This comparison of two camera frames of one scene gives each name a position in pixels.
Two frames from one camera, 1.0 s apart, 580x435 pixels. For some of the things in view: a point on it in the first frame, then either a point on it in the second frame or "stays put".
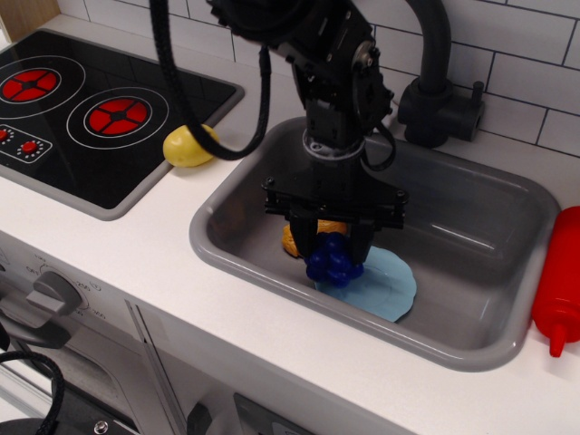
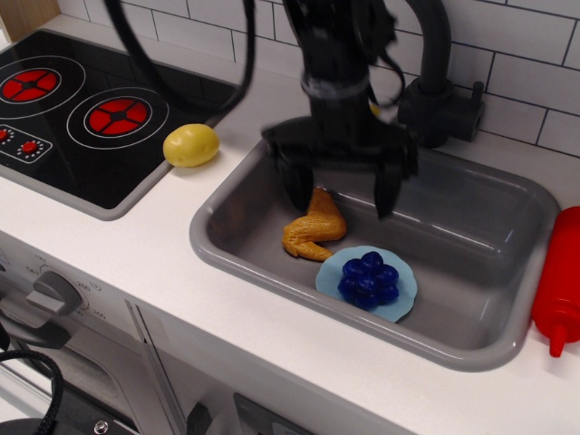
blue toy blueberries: x=331 y=260 → x=368 y=281
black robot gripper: x=342 y=189 → x=342 y=130
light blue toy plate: x=382 y=292 stays put
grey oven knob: x=55 y=292 stays put
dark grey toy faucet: x=431 y=109 stays put
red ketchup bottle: x=556 y=312 stays put
